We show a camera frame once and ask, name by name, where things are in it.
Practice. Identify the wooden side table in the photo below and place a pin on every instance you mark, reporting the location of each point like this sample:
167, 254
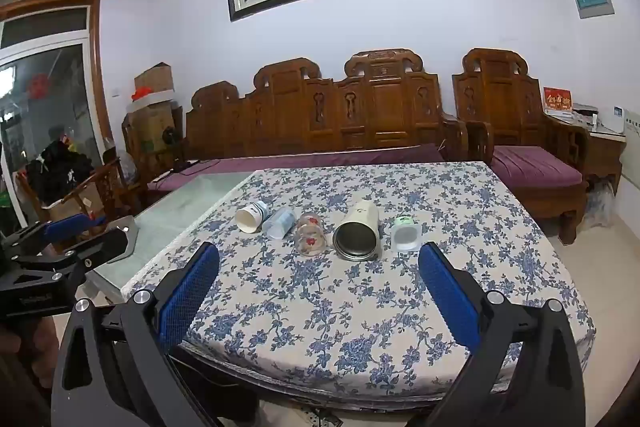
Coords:
605, 157

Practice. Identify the white paper cup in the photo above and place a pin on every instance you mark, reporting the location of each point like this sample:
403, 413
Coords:
248, 218

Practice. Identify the cream steel tumbler cup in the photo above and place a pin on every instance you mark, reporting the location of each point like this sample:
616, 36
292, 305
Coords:
361, 219

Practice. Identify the clear plastic cup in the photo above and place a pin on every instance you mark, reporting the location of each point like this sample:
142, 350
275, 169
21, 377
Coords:
280, 224

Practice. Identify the small cardboard box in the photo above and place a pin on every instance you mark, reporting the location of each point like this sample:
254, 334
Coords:
155, 79

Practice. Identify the blue floral tablecloth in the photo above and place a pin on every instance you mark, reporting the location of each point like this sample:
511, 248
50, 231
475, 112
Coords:
325, 307

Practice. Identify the carved wooden sofa bench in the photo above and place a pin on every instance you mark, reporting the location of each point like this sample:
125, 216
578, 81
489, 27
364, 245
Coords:
380, 117

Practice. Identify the long purple seat cushion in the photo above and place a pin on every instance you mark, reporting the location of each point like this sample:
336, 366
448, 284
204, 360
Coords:
300, 162

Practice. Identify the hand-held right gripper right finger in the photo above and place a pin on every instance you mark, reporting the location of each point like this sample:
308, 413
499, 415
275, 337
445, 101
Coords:
447, 292

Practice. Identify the square purple seat cushion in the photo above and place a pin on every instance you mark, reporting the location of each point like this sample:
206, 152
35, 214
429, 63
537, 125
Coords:
535, 164

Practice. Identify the large cardboard box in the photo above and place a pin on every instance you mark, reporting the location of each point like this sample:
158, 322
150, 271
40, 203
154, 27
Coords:
155, 122

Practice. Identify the glass cup with red print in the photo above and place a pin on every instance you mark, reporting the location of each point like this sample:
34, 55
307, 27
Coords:
309, 238

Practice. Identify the white box device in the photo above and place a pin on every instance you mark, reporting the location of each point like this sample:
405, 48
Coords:
611, 121

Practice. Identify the red desk calendar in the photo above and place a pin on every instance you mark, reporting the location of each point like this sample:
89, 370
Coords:
557, 101

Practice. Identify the carved wooden armchair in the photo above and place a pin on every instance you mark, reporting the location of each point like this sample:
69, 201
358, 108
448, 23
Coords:
495, 107

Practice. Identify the pile of dark clothes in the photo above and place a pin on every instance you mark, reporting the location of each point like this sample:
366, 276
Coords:
60, 172

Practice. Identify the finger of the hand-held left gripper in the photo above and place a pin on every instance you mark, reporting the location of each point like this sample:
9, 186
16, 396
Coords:
102, 246
70, 227

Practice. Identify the clear plastic bag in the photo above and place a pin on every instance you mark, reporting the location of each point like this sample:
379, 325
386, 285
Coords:
599, 204

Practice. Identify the wood framed glass door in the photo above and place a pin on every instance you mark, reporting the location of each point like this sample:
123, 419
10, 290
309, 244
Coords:
50, 122

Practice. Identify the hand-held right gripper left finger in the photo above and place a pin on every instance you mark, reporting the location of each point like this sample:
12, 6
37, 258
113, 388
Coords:
190, 292

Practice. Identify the small white green cup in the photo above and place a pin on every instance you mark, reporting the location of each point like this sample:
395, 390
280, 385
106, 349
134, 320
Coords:
406, 236

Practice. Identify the red window decoration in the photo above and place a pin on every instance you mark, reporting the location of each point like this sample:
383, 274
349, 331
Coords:
38, 87

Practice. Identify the small black fan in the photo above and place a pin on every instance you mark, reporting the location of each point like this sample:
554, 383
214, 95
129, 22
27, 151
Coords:
170, 138

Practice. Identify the low wooden chair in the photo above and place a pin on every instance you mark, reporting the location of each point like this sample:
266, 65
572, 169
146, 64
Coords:
107, 187

